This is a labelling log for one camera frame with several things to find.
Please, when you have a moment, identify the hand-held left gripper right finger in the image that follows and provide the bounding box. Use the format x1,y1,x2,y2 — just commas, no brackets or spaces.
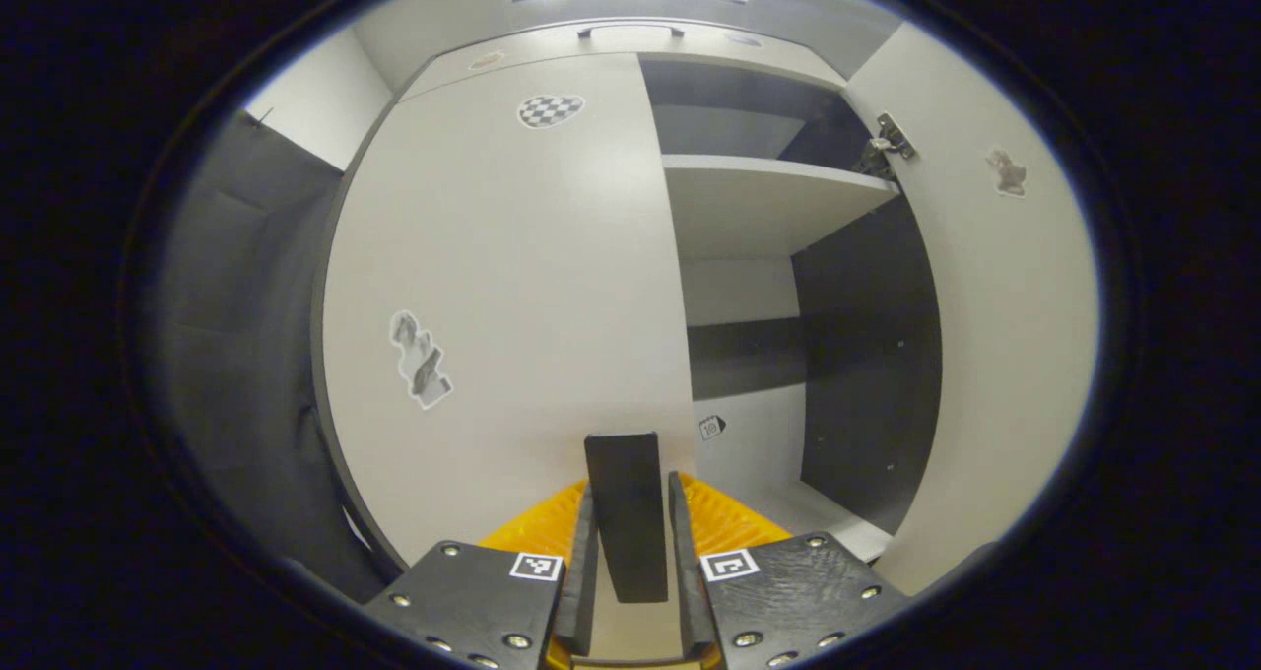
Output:
668,470,912,670

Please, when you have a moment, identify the grey cabinet door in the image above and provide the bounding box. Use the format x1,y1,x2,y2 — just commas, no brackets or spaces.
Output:
845,22,1101,597
313,51,700,572

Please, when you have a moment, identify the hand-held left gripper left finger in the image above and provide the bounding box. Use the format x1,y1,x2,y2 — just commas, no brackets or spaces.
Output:
363,478,600,670

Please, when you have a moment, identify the metal door hinge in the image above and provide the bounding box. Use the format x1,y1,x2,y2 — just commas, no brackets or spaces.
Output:
855,111,919,176

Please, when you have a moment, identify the black door handle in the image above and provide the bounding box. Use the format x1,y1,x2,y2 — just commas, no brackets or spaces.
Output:
583,432,671,604

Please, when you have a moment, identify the grey double-door shoe cabinet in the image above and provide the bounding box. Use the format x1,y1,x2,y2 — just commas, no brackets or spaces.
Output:
310,18,947,592

